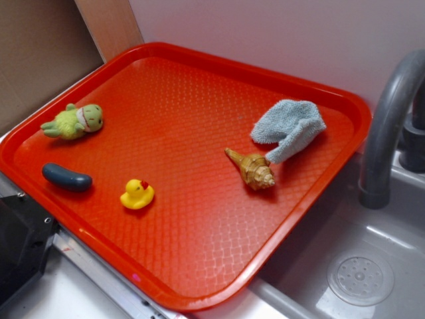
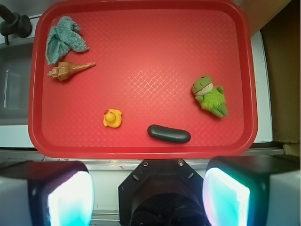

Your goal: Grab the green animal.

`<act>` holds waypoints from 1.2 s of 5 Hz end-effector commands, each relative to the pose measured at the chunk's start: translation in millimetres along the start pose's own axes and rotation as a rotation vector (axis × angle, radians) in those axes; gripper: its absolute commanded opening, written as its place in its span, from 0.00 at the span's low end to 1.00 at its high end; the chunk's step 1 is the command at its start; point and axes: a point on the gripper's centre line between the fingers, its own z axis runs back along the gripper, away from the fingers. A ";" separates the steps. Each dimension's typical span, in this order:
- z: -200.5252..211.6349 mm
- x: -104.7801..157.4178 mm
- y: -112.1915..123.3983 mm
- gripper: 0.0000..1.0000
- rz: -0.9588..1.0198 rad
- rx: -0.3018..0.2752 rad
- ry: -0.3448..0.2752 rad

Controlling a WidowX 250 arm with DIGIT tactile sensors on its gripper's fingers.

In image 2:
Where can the teal knitted cloth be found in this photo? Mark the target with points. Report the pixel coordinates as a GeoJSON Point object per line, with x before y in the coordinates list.
{"type": "Point", "coordinates": [63, 38]}

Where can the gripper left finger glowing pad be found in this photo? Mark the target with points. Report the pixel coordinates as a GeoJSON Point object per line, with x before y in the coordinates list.
{"type": "Point", "coordinates": [46, 193]}

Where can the brown conch seashell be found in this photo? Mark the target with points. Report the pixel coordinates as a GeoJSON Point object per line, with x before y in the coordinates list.
{"type": "Point", "coordinates": [65, 70]}

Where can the black smooth stone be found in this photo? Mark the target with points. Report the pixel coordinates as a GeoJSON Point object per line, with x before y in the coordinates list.
{"type": "Point", "coordinates": [166, 134]}

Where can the brown cardboard box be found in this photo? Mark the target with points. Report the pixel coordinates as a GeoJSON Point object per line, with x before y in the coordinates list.
{"type": "Point", "coordinates": [281, 39]}

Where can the yellow rubber duck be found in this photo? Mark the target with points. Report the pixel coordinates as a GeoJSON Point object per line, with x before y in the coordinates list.
{"type": "Point", "coordinates": [112, 118]}

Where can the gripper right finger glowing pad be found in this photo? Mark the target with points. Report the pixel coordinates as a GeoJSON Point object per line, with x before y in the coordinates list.
{"type": "Point", "coordinates": [263, 190]}

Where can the green plush frog toy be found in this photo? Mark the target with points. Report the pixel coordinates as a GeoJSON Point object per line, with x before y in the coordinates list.
{"type": "Point", "coordinates": [210, 97]}

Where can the red plastic tray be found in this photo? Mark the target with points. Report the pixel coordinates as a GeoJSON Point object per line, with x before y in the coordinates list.
{"type": "Point", "coordinates": [148, 54]}

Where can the black octagonal mount plate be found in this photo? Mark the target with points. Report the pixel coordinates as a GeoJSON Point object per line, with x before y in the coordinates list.
{"type": "Point", "coordinates": [162, 193]}

